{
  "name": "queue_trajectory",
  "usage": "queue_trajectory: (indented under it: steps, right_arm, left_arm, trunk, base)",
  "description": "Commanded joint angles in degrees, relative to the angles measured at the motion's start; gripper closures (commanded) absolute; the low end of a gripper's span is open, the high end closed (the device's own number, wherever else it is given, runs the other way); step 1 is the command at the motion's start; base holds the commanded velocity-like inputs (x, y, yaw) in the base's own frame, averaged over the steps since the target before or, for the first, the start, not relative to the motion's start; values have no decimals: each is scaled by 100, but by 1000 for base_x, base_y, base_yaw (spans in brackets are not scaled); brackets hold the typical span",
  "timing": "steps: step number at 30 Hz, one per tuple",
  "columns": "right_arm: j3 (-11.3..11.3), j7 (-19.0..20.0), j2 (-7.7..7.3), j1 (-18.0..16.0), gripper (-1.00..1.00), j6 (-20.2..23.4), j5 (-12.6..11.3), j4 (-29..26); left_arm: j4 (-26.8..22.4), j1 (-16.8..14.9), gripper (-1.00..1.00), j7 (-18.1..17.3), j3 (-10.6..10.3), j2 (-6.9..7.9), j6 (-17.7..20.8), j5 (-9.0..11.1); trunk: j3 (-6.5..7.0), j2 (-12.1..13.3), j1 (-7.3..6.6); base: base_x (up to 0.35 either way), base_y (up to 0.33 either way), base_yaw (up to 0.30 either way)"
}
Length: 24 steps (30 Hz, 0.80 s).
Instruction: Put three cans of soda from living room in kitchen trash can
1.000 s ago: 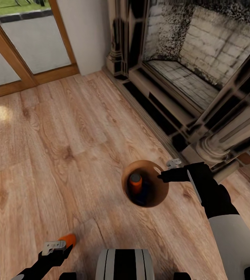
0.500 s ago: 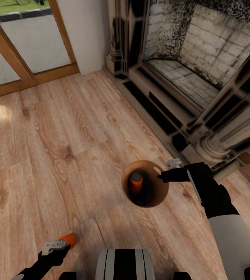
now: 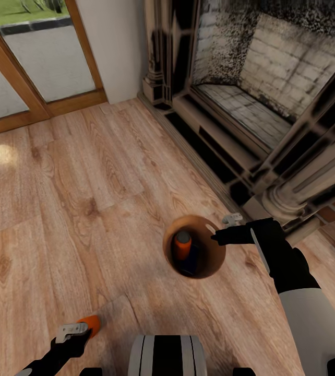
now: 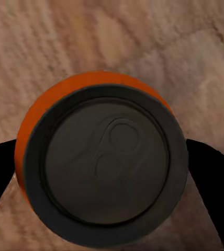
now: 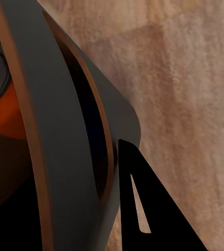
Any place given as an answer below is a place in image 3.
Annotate can of soda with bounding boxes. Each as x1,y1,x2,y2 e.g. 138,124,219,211
179,244,200,276
71,316,100,338
173,232,192,263

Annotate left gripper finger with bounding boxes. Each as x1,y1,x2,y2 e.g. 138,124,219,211
83,328,92,345

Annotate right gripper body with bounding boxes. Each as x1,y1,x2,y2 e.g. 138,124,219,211
216,225,243,246

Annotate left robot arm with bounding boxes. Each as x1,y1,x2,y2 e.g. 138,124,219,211
15,314,101,376

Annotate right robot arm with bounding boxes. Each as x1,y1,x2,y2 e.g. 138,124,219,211
211,213,335,376

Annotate trash can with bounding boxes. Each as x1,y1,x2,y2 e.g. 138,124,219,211
162,215,226,280

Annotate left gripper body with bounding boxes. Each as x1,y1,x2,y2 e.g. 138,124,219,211
45,335,85,373

